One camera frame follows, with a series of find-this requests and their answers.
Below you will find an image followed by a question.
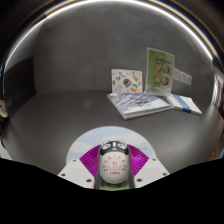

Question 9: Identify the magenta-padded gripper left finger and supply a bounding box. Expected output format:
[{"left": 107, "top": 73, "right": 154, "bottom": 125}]
[{"left": 57, "top": 145, "right": 101, "bottom": 190}]

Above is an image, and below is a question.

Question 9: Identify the white panda computer mouse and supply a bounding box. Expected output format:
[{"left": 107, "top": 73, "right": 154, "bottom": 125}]
[{"left": 98, "top": 139, "right": 130, "bottom": 185}]

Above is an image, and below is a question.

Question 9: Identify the white book with blue band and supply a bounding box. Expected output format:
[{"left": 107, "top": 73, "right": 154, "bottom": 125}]
[{"left": 165, "top": 93, "right": 203, "bottom": 117}]

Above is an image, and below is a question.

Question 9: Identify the grey book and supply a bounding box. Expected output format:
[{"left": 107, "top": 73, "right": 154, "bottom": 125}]
[{"left": 106, "top": 91, "right": 174, "bottom": 121}]

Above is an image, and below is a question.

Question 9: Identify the white card with colourful stickers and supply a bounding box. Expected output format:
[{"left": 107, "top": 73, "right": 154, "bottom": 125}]
[{"left": 110, "top": 68, "right": 144, "bottom": 95}]

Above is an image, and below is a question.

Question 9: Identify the green menu sign stand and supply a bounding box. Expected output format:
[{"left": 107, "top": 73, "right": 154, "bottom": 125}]
[{"left": 145, "top": 46, "right": 176, "bottom": 97}]

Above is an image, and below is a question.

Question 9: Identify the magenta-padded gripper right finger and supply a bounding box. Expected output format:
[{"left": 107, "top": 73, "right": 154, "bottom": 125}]
[{"left": 127, "top": 144, "right": 170, "bottom": 189}]

